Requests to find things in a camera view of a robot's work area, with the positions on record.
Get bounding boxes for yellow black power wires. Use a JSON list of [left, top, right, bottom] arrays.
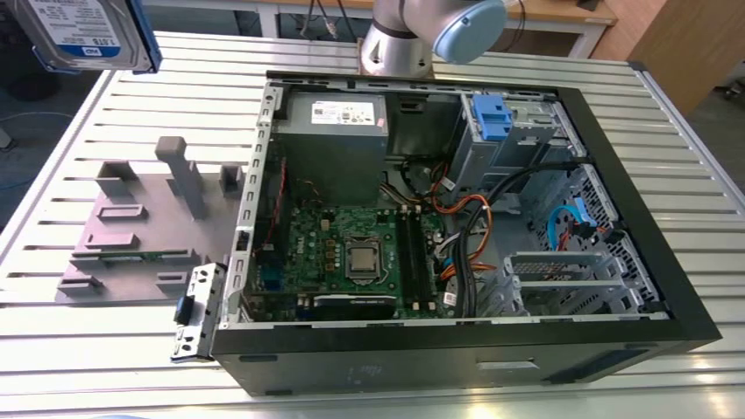
[[378, 181, 436, 210]]

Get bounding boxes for CPU socket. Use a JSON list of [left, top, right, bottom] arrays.
[[342, 234, 391, 285]]

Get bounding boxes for green motherboard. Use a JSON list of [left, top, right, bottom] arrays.
[[242, 204, 461, 322]]

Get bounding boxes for orange wire bundle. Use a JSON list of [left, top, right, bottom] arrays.
[[433, 194, 500, 280]]

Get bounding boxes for metal card retainer bracket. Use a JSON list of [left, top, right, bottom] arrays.
[[171, 261, 230, 363]]

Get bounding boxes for grey power supply unit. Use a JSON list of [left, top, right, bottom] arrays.
[[271, 91, 391, 209]]

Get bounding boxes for green RAM stick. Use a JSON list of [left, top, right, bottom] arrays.
[[98, 251, 164, 264]]

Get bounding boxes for blue expansion slot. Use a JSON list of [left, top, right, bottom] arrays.
[[260, 264, 286, 292]]

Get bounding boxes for hard disk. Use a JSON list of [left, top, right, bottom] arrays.
[[10, 0, 163, 76]]

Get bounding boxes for wooden desk white frame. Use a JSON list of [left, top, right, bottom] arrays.
[[232, 0, 620, 60]]

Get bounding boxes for black RAM slot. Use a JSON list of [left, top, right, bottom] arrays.
[[411, 204, 437, 312], [396, 204, 421, 312]]

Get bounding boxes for silver CPU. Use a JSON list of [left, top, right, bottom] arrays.
[[347, 244, 383, 275]]

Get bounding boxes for black graphics card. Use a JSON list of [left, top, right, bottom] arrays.
[[296, 294, 398, 322]]

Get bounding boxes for black case fan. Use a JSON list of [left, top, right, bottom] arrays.
[[255, 152, 292, 258]]

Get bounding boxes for grey metal drive cage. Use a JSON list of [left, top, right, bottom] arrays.
[[451, 89, 587, 206]]

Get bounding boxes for wooden cabinet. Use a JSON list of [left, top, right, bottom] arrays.
[[591, 0, 745, 115]]

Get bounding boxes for blue data wire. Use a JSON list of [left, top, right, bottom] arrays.
[[545, 196, 601, 254]]

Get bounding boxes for red black twisted wire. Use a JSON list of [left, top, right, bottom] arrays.
[[264, 156, 290, 252]]

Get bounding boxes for grey parts rack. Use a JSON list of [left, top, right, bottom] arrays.
[[51, 135, 250, 305]]

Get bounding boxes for black open PC case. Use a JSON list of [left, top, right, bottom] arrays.
[[208, 69, 723, 398]]

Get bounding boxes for metal disk bay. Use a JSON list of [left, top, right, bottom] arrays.
[[500, 251, 668, 318]]

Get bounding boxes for thin multicoloured fan wire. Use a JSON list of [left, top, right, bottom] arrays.
[[294, 176, 327, 206]]

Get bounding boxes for power wire black connector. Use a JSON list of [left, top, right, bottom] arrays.
[[567, 220, 631, 250]]

